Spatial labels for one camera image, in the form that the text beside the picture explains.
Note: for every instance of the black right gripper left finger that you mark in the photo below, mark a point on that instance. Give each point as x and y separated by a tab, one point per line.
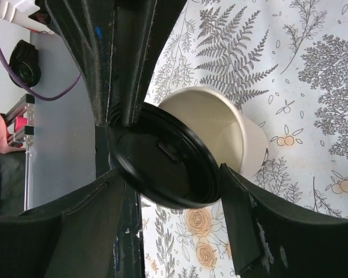
71	236

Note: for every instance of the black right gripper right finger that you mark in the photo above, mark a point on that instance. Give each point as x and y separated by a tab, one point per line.
271	237

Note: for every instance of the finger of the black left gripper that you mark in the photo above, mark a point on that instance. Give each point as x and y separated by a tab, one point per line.
143	28
87	29

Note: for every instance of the white paper coffee cup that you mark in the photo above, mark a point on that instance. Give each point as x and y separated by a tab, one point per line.
231	137

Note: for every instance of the black plastic cup lid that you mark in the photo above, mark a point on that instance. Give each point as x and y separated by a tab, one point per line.
163	159

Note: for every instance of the floral patterned table mat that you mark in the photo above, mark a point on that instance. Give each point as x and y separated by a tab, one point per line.
284	64

